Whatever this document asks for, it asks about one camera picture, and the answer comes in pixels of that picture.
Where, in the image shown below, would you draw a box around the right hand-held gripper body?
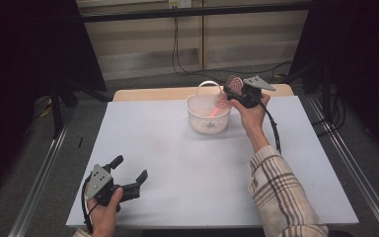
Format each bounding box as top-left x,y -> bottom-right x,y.
239,75 -> 276,110

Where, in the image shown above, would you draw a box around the black metal stand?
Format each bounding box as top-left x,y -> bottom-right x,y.
321,62 -> 333,123
47,77 -> 113,139

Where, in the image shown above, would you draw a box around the yellow floor cables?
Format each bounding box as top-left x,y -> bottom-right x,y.
33,95 -> 54,119

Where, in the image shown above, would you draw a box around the hand-held gripper cable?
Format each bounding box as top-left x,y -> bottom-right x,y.
258,98 -> 283,156
80,174 -> 96,235

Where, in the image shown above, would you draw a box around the black horizontal bar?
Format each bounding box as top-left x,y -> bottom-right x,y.
78,2 -> 312,24

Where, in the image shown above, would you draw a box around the pink hairbrush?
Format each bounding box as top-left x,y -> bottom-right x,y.
208,74 -> 245,119

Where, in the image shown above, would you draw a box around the person's left hand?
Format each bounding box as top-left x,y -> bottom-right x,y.
86,187 -> 124,237

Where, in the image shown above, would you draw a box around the wooden table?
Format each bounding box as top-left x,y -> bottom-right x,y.
112,83 -> 294,103

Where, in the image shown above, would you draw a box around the person's right hand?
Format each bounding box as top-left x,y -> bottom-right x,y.
230,93 -> 271,154

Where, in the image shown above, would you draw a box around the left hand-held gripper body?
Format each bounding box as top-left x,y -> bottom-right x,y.
85,163 -> 124,207

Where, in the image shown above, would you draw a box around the wall socket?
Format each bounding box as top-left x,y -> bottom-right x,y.
168,0 -> 192,9

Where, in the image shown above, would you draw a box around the black curtain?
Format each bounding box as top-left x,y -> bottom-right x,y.
289,0 -> 379,162
0,0 -> 108,205

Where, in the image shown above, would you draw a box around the left hand-held gripper cable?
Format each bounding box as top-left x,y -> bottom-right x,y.
80,174 -> 96,235

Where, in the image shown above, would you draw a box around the white plastic basket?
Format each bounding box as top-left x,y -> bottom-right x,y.
186,80 -> 233,134

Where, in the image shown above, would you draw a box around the metal floor rail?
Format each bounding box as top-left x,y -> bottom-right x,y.
309,97 -> 379,237
8,121 -> 72,237

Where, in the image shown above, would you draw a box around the black floor cable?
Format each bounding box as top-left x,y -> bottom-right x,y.
172,16 -> 294,85

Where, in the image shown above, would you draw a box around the bundle of black cables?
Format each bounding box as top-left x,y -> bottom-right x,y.
310,88 -> 347,138

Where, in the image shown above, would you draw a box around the right hand-held gripper cable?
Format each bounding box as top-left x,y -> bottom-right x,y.
258,98 -> 283,156

